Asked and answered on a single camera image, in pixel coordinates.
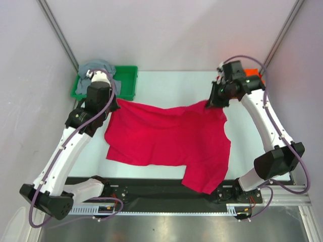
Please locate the crimson red t shirt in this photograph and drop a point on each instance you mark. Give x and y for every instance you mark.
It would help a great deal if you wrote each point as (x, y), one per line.
(191, 136)

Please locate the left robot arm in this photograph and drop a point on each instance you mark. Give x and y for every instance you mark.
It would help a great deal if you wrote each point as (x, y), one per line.
(48, 192)

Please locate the folded orange t shirt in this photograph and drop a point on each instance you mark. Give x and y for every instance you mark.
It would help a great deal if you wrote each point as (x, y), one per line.
(252, 72)

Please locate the aluminium frame post left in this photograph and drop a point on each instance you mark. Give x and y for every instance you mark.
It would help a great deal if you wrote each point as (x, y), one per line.
(58, 32)

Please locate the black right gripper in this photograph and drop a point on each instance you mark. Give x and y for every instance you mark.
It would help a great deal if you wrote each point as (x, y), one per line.
(215, 96)

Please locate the aluminium frame post right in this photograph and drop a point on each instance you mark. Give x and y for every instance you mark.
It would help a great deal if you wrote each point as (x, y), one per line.
(284, 30)

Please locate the white slotted cable duct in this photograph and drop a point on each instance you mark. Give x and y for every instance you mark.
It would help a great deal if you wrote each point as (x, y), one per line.
(193, 209)

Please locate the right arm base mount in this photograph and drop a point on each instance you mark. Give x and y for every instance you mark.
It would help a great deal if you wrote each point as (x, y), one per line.
(229, 191)

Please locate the aluminium frame post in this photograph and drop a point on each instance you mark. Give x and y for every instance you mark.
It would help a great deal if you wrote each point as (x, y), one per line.
(58, 32)
(284, 30)

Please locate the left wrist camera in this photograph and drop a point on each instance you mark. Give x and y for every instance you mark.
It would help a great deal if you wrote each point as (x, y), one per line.
(99, 76)

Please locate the aluminium front extrusion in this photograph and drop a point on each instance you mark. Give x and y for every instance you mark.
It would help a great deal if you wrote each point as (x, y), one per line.
(282, 197)

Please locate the crumpled grey t shirt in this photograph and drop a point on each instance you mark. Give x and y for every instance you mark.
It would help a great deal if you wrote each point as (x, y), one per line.
(97, 64)

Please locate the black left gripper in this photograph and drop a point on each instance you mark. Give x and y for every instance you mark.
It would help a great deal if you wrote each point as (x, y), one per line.
(115, 106)

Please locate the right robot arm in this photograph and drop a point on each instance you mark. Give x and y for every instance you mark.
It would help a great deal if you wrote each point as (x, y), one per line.
(281, 153)

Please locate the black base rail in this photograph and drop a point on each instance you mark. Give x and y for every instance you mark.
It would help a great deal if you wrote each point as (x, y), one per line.
(162, 191)

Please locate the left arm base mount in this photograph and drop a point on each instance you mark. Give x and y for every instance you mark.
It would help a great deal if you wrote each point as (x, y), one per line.
(111, 190)

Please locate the green plastic bin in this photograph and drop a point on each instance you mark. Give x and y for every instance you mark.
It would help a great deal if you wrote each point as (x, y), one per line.
(128, 77)

